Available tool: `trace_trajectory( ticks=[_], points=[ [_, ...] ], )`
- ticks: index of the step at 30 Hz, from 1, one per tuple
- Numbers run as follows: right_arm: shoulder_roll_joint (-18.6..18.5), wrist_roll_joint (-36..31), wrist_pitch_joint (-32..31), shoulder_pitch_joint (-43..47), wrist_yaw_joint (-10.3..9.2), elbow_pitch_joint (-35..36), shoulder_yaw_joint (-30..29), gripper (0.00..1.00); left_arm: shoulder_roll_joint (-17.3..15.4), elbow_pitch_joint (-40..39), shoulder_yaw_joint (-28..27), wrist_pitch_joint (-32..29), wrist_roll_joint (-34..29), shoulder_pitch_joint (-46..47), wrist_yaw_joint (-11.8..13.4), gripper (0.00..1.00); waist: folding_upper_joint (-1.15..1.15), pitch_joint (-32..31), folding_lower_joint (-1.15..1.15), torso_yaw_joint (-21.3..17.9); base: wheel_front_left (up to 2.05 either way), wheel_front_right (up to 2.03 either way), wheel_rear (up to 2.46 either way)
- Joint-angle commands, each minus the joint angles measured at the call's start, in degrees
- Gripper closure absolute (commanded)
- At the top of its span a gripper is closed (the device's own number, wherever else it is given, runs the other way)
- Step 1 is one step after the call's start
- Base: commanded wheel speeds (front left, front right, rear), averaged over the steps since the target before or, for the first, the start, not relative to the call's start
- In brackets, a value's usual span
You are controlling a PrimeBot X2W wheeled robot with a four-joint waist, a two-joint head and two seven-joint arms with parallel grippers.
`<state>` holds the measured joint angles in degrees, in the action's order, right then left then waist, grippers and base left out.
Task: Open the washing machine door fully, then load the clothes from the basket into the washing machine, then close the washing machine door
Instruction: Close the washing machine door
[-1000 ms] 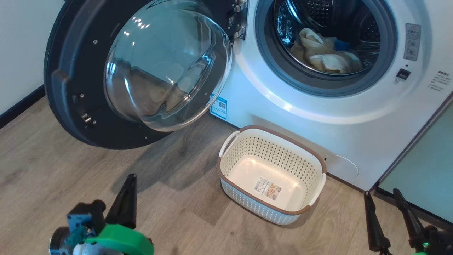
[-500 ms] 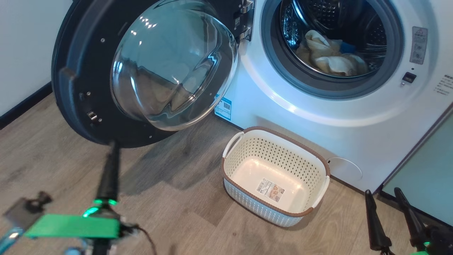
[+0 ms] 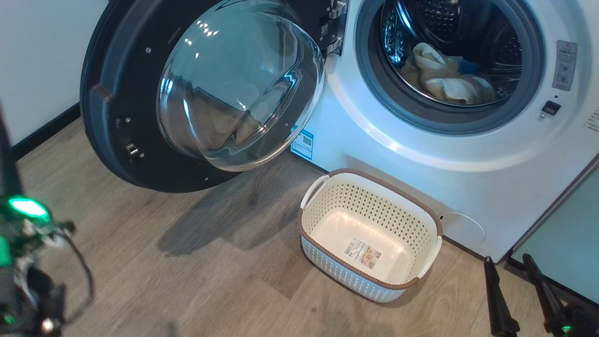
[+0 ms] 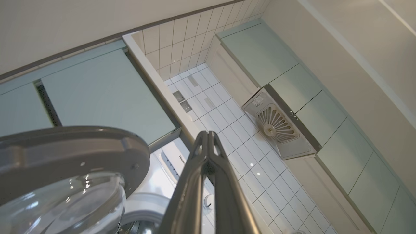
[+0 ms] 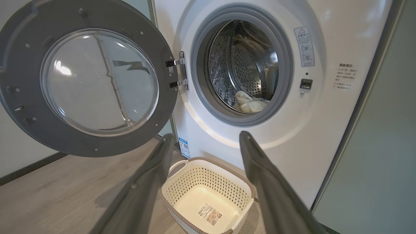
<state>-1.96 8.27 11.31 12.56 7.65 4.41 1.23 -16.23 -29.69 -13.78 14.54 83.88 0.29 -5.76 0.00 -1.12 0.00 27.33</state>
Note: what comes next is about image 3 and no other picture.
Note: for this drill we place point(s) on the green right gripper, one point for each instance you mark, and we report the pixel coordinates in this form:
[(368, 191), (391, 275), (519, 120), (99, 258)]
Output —
[(585, 323)]

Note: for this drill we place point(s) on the cream garment with blue cuffs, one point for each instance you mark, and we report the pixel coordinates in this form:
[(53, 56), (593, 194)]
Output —
[(463, 89)]

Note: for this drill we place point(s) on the pale yellow garment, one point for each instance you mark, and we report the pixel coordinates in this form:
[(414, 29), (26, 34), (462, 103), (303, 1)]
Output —
[(430, 58)]

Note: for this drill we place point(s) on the round washing machine door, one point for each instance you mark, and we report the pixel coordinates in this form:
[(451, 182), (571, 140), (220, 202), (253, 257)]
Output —
[(121, 107)]

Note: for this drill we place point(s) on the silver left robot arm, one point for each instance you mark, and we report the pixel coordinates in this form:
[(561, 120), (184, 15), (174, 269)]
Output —
[(23, 281)]

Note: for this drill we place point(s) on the white front-load washing machine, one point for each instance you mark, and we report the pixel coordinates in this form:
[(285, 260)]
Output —
[(421, 154)]

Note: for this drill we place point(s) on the metal door hinge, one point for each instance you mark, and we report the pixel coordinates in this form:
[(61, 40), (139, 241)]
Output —
[(334, 28)]

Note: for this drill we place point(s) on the plain pale green cabinet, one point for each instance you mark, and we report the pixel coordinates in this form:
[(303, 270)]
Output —
[(566, 243)]

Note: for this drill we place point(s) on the paper label in basket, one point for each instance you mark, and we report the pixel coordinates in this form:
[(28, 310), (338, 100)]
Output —
[(362, 252)]

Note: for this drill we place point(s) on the cream perforated laundry basket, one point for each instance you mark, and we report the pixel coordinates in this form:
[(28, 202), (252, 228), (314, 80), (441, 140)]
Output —
[(327, 220)]

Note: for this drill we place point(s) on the grey warning sticker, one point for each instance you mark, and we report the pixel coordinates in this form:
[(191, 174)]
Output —
[(564, 65)]

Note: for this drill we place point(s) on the blue energy label sticker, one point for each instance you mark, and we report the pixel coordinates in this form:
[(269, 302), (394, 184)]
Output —
[(302, 145)]

